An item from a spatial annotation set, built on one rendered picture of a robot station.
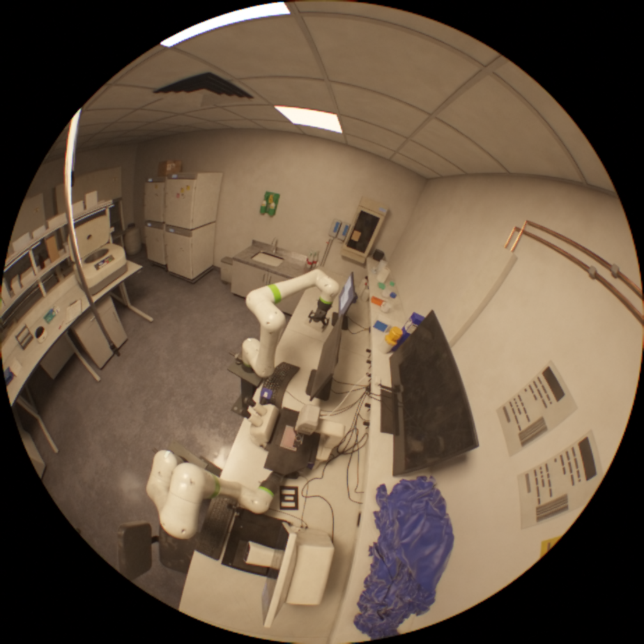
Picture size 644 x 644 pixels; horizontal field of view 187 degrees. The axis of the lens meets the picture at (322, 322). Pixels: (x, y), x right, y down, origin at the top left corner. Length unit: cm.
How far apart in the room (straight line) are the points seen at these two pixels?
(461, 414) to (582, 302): 61
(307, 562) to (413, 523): 40
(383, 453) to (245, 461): 79
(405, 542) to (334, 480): 73
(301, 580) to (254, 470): 74
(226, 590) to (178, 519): 88
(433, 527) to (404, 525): 11
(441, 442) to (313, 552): 60
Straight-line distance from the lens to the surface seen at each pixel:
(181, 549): 176
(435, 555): 92
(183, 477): 70
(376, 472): 93
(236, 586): 149
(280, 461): 111
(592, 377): 82
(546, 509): 85
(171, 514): 73
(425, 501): 88
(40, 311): 302
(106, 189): 493
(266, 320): 92
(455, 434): 73
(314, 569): 88
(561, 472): 82
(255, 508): 106
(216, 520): 133
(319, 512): 137
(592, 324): 86
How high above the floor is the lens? 205
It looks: 38 degrees down
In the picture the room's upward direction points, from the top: 23 degrees clockwise
